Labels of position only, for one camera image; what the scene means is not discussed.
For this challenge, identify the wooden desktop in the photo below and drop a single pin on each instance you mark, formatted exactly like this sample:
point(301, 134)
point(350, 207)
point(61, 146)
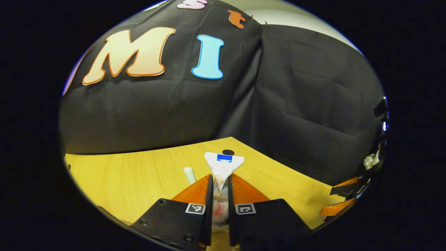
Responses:
point(139, 181)

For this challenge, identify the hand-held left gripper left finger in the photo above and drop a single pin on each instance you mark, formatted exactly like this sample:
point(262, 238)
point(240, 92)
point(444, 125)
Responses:
point(174, 223)

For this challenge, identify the black backdrop cloth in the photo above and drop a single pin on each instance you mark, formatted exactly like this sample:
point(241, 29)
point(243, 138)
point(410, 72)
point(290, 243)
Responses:
point(296, 104)

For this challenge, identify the pale green toothbrush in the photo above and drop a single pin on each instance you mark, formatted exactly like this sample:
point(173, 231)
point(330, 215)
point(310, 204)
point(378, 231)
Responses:
point(190, 174)

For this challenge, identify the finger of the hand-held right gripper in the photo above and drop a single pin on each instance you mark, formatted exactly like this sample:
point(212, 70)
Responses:
point(336, 209)
point(348, 189)

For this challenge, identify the white toothpaste tube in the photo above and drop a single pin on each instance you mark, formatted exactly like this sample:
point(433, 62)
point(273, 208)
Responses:
point(223, 167)

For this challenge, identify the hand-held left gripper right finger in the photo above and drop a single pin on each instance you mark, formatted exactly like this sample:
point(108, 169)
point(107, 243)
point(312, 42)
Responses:
point(268, 223)

